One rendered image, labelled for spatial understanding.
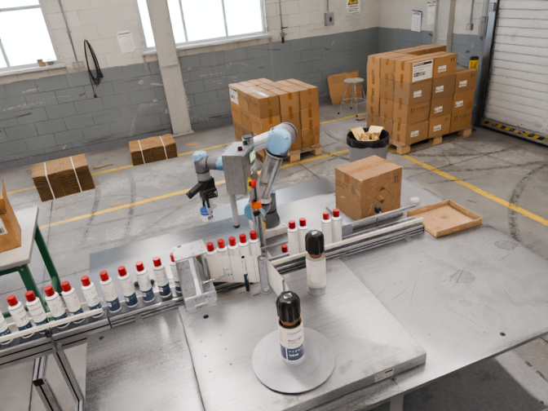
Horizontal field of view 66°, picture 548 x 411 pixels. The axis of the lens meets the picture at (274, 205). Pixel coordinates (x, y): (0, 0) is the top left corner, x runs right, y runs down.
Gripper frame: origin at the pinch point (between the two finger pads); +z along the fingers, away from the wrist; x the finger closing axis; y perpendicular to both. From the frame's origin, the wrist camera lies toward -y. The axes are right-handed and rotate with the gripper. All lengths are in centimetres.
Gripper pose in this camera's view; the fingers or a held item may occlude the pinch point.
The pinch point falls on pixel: (206, 211)
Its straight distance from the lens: 245.0
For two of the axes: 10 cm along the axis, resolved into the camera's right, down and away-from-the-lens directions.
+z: 0.9, 8.8, 4.6
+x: -5.0, -3.6, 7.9
